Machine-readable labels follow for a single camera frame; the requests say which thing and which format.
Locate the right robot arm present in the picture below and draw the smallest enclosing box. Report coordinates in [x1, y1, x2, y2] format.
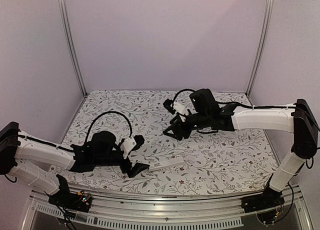
[163, 88, 320, 208]

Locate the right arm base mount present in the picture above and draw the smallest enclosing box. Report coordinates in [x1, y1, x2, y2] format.
[241, 186, 285, 225]

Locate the aluminium front rail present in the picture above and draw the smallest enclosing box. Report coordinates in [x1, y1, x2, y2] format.
[21, 184, 315, 230]

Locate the floral patterned table mat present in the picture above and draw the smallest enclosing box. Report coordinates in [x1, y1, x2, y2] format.
[50, 90, 278, 196]

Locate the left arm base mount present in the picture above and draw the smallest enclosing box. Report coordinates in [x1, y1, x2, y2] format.
[48, 174, 92, 213]

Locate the right aluminium post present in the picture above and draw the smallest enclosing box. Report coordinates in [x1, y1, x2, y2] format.
[245, 0, 274, 98]

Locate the aluminium post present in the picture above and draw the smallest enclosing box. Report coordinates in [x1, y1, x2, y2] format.
[245, 0, 274, 98]
[58, 0, 88, 98]

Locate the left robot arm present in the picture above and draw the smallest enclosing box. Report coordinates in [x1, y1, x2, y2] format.
[0, 121, 150, 207]

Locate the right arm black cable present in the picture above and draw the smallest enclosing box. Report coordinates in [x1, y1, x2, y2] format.
[172, 88, 196, 103]

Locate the white remote control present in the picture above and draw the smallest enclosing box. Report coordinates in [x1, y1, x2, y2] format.
[148, 156, 184, 172]

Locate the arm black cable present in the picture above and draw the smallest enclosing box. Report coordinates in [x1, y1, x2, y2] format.
[172, 88, 196, 103]
[83, 111, 133, 146]

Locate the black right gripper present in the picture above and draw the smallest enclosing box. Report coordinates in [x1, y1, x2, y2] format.
[162, 112, 211, 142]

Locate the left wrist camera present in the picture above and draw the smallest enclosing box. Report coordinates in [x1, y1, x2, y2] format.
[120, 135, 145, 159]

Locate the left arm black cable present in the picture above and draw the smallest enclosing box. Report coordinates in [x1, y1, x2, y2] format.
[83, 111, 133, 146]

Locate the left aluminium post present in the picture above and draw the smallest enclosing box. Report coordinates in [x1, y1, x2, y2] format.
[58, 0, 88, 98]

